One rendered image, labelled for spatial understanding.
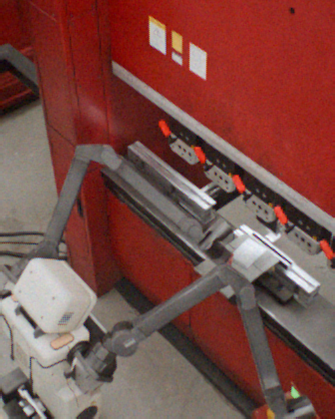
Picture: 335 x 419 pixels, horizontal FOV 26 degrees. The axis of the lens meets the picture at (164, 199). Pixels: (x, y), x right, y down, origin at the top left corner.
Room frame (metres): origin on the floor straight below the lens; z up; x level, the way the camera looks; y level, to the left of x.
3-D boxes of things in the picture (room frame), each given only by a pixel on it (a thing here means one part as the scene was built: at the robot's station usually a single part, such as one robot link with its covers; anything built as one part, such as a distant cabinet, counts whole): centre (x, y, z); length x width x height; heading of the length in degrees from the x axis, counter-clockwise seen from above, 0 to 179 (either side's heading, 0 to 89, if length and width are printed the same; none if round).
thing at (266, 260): (1.70, -0.26, 1.00); 0.26 x 0.18 x 0.01; 130
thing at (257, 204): (1.81, -0.36, 1.26); 0.15 x 0.09 x 0.17; 40
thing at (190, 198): (2.22, -0.02, 0.92); 0.50 x 0.06 x 0.10; 40
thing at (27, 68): (2.62, 0.67, 1.17); 0.40 x 0.24 x 0.07; 40
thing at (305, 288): (1.75, -0.41, 0.92); 0.39 x 0.06 x 0.10; 40
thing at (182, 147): (2.12, -0.10, 1.26); 0.15 x 0.09 x 0.17; 40
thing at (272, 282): (1.73, -0.36, 0.89); 0.30 x 0.05 x 0.03; 40
